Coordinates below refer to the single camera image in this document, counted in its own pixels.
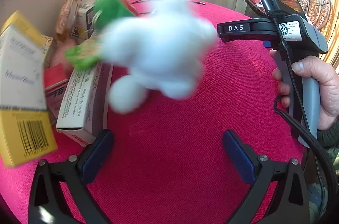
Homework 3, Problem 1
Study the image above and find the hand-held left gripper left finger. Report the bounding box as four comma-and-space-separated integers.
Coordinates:
28, 129, 115, 224

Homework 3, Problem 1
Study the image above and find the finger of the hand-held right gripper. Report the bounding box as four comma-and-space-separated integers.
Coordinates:
217, 22, 254, 43

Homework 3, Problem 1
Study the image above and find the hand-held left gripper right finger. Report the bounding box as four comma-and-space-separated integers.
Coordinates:
222, 129, 310, 224

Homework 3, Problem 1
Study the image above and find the pink red box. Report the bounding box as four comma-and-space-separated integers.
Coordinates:
44, 64, 72, 118

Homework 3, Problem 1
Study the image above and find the person's right forearm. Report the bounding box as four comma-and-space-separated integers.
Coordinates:
316, 118, 339, 149

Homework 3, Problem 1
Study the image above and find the person's right hand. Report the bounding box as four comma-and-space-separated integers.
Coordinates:
270, 49, 339, 132

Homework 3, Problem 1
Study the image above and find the long white box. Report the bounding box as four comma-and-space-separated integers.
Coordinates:
56, 62, 114, 146

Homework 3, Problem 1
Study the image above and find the red tablecloth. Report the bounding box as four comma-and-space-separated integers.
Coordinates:
0, 0, 308, 224

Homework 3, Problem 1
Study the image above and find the white plush toy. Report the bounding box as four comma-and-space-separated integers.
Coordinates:
102, 0, 218, 114

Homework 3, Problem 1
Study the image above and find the person's camouflage clothing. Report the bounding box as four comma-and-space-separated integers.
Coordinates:
307, 147, 339, 224

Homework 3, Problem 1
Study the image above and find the yellow white medicine box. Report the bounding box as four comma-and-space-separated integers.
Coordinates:
0, 11, 58, 167

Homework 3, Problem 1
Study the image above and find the green and red plush toy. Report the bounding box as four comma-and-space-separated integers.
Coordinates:
93, 0, 137, 32

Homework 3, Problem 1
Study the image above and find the orange patterned snack packet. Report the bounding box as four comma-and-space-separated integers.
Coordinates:
56, 0, 82, 42

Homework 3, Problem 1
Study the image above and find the black usb cable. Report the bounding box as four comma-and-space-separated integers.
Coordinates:
130, 0, 206, 6

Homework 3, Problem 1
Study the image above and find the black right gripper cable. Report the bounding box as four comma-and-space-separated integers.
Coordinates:
272, 15, 337, 214

